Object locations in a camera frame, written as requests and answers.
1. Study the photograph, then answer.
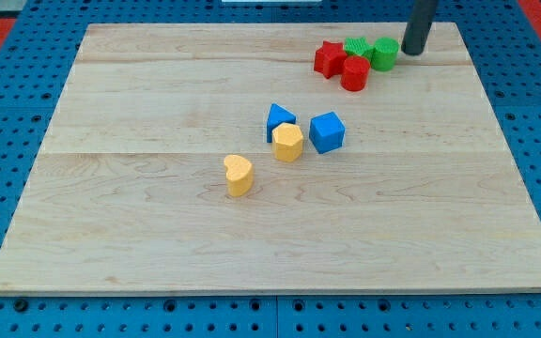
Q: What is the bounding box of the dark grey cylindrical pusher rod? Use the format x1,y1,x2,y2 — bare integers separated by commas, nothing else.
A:
401,0,439,55

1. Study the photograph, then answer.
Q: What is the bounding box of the green cylinder block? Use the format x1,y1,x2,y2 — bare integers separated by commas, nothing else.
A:
371,37,399,71

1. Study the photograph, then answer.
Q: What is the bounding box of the green star block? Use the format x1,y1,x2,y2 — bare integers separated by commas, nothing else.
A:
344,37,375,61

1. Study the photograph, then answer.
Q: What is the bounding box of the red star block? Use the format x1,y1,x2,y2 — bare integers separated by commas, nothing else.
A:
314,40,348,79

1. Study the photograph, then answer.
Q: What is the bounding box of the red cylinder block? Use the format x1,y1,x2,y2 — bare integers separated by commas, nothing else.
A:
341,55,371,92

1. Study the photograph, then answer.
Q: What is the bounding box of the blue cube block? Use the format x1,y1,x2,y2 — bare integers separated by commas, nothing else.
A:
309,112,346,154

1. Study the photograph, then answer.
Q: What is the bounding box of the blue triangle block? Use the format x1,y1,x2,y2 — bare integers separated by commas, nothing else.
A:
266,103,297,143

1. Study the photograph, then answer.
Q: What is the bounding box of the yellow hexagon block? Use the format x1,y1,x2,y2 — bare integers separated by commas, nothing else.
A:
271,122,303,162

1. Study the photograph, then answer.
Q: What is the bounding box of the yellow heart block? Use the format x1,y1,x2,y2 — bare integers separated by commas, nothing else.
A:
224,154,254,197

